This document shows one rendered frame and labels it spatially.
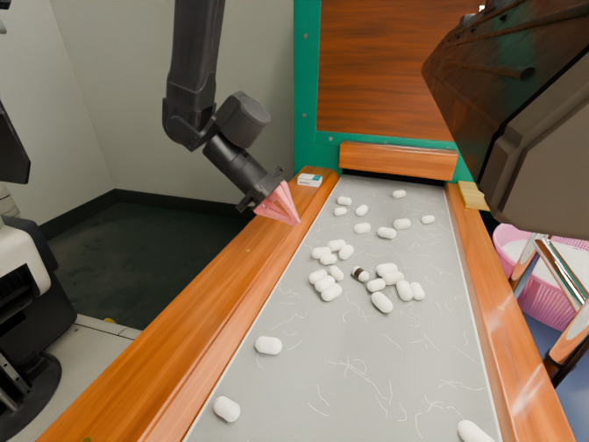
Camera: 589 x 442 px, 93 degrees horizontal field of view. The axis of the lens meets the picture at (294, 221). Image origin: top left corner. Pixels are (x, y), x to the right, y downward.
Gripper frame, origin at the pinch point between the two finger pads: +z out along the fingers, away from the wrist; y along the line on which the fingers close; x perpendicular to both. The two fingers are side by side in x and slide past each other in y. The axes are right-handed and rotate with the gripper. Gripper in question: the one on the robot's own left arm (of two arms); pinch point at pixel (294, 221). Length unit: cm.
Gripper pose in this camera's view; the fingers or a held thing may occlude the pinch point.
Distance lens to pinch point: 50.9
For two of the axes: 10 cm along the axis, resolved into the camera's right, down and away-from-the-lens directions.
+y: 3.4, -4.8, 8.1
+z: 7.1, 7.0, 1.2
